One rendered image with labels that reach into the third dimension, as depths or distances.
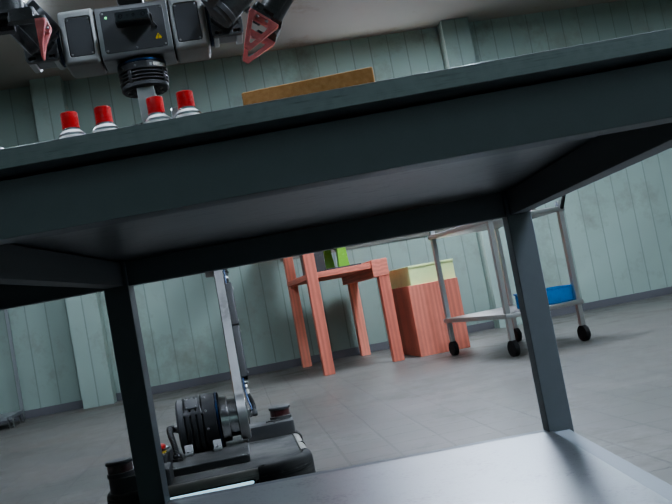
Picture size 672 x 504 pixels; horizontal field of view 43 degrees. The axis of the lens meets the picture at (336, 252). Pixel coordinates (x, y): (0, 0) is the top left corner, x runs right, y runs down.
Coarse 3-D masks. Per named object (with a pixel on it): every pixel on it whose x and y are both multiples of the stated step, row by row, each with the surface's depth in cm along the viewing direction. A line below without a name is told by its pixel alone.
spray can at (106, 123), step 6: (96, 108) 167; (102, 108) 167; (108, 108) 168; (96, 114) 167; (102, 114) 167; (108, 114) 168; (96, 120) 167; (102, 120) 167; (108, 120) 167; (96, 126) 167; (102, 126) 166; (108, 126) 166; (114, 126) 167
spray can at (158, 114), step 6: (156, 96) 167; (150, 102) 167; (156, 102) 167; (162, 102) 168; (150, 108) 167; (156, 108) 167; (162, 108) 168; (150, 114) 167; (156, 114) 167; (162, 114) 167; (150, 120) 166; (156, 120) 166
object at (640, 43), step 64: (512, 64) 83; (576, 64) 83; (640, 64) 88; (128, 128) 83; (192, 128) 83; (256, 128) 85; (320, 192) 145; (384, 192) 162; (448, 192) 185; (128, 256) 197
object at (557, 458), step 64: (320, 128) 87; (384, 128) 87; (448, 128) 87; (512, 128) 87; (576, 128) 87; (640, 128) 118; (0, 192) 86; (64, 192) 86; (128, 192) 86; (192, 192) 86; (256, 192) 86; (512, 192) 200; (0, 256) 130; (64, 256) 162; (192, 256) 206; (256, 256) 206; (512, 256) 207; (128, 320) 204; (128, 384) 203; (448, 448) 206; (512, 448) 192; (576, 448) 180
